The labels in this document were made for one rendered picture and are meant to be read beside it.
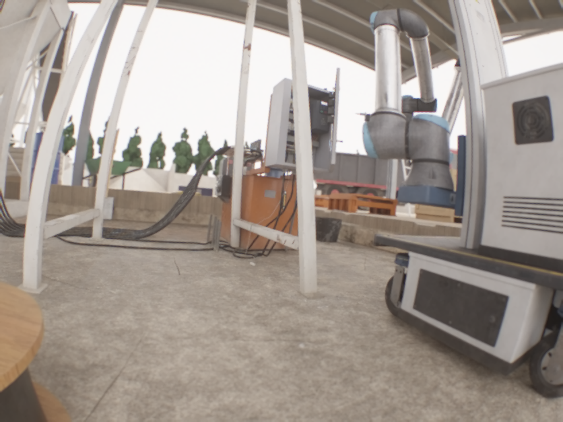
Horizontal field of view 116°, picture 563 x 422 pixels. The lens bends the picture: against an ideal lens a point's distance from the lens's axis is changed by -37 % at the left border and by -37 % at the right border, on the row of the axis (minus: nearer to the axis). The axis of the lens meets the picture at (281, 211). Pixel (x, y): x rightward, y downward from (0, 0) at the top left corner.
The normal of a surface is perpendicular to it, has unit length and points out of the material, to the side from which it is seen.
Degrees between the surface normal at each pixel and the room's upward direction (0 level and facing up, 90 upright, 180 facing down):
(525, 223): 90
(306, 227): 80
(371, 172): 90
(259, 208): 90
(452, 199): 90
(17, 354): 0
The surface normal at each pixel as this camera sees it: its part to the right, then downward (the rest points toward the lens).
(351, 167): -0.14, 0.02
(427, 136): -0.54, -0.02
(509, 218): -0.95, -0.07
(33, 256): 0.43, -0.10
